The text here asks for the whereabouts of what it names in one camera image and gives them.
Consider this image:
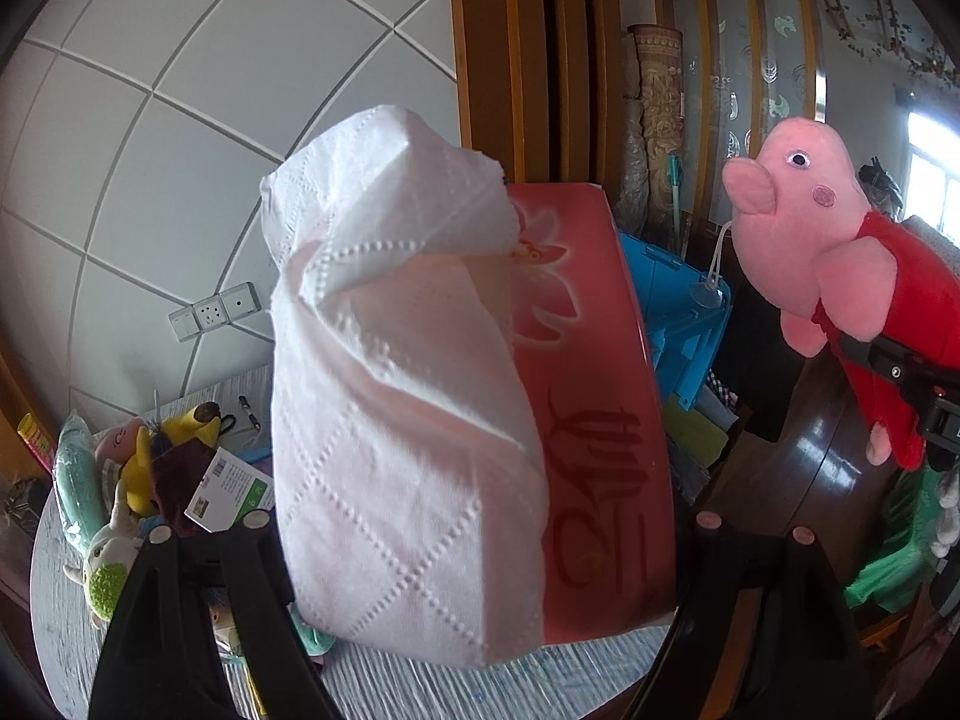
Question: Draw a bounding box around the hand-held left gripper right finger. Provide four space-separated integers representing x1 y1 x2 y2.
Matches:
630 510 878 720

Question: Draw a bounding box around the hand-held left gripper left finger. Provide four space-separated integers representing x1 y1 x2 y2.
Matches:
88 508 342 720

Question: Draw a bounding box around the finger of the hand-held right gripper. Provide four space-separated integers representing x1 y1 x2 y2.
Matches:
838 334 940 396

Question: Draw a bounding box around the dark maroon knit hat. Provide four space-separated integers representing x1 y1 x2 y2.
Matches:
148 441 226 537

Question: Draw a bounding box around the pink pig plush red dress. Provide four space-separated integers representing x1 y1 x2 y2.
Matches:
690 116 960 473

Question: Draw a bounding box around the blue plastic crate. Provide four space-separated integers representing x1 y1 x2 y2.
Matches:
616 231 734 410

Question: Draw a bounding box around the red tissue paper pack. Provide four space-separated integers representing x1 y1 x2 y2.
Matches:
259 105 676 670

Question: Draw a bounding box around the white green paper tag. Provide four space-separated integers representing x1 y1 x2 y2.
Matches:
182 446 275 530

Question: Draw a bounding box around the dark wooden chair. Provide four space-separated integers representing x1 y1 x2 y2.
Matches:
694 345 927 661

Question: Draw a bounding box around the light green cloth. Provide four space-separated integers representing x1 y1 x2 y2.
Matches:
661 401 727 458

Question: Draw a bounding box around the yellow mouse plush toy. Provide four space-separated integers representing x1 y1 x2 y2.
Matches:
118 403 224 518

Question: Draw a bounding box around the white green winged plush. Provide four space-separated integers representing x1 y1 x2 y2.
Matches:
64 476 145 627

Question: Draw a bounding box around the mint green garment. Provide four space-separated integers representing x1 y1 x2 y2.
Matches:
844 465 942 616

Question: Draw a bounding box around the checkered cloth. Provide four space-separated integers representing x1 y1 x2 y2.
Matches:
701 369 742 413

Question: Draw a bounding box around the pale pink plush toy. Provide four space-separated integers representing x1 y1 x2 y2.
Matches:
94 422 151 466

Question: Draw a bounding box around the mint green plush toy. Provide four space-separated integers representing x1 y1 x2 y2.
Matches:
54 411 112 552

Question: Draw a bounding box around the bright window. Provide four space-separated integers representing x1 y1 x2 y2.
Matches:
900 97 960 256

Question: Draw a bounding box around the yellow red box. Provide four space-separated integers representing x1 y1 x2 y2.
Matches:
16 411 55 475

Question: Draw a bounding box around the brown wooden cabinet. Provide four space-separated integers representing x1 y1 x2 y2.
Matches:
0 345 57 616

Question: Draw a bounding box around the rolled bubble wrap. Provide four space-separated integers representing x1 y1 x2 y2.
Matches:
616 94 650 215

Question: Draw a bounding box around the frosted glass sliding door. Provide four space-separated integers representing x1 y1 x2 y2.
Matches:
660 0 830 241

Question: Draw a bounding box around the rolled patterned carpet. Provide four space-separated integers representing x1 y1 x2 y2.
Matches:
627 24 687 237

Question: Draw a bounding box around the white round-hole wall socket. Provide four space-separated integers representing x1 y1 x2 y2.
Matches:
220 282 258 322

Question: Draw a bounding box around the teal handled mop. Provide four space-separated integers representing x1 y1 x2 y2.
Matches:
664 153 689 248

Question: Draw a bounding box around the wooden door frame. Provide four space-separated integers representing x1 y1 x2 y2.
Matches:
448 0 623 192

